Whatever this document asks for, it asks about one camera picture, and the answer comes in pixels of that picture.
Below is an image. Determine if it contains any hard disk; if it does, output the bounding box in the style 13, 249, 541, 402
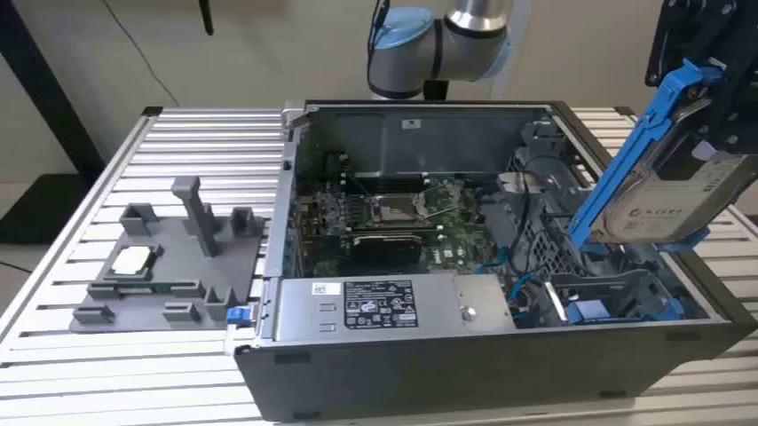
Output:
566, 57, 748, 255

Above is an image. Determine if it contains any metal disk bay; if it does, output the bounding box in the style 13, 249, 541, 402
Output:
547, 265, 711, 326

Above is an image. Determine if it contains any empty blue disk carrier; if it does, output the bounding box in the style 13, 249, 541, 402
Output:
564, 299, 683, 323

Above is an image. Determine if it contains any metal socket cover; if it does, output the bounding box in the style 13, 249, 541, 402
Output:
416, 183, 464, 218

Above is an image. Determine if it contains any green motherboard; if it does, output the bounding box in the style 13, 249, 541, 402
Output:
292, 175, 504, 277

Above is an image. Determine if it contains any CPU socket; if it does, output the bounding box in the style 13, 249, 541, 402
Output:
369, 193, 427, 225

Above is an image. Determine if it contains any silver power supply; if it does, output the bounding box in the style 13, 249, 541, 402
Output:
272, 272, 515, 342

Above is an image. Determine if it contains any black antenna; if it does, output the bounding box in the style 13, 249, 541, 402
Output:
196, 0, 216, 36

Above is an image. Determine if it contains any black PC case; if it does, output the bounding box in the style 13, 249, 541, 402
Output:
223, 98, 758, 422

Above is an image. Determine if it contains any grey parts rack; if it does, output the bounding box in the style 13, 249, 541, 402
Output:
68, 175, 268, 333

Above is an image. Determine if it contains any silver CPU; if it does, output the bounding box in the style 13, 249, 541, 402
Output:
110, 245, 161, 275

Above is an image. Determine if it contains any green RAM stick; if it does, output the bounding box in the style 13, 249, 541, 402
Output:
116, 285, 180, 297

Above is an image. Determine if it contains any black monitor stand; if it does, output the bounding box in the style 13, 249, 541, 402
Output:
0, 0, 106, 245

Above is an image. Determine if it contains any long black cable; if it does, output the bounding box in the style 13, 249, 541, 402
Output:
505, 154, 563, 277

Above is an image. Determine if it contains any blue disk wire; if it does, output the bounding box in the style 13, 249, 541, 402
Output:
476, 259, 543, 323

